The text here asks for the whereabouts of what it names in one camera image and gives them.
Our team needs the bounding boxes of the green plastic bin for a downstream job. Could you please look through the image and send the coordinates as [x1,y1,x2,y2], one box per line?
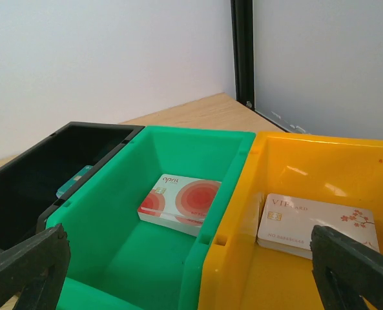
[47,126,255,309]

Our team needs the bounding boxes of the yellow bin right group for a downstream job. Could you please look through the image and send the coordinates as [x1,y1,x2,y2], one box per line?
[198,132,383,309]

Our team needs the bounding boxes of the black corner frame post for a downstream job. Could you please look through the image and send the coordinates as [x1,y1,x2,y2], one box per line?
[230,0,307,134]

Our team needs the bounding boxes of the white VIP card stack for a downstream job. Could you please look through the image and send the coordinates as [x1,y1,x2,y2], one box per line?
[257,194,379,260]

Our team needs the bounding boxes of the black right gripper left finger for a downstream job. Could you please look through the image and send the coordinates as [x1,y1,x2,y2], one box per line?
[0,224,71,309]

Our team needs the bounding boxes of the red circle card stack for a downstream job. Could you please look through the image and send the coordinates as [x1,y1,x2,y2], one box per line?
[137,174,221,236]

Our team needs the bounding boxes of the black plastic bin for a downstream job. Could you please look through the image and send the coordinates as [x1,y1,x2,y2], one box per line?
[0,122,143,253]

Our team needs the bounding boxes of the teal card stack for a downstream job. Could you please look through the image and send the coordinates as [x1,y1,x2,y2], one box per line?
[56,165,92,198]

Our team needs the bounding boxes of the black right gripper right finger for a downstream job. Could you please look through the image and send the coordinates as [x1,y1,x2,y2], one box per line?
[310,225,383,309]

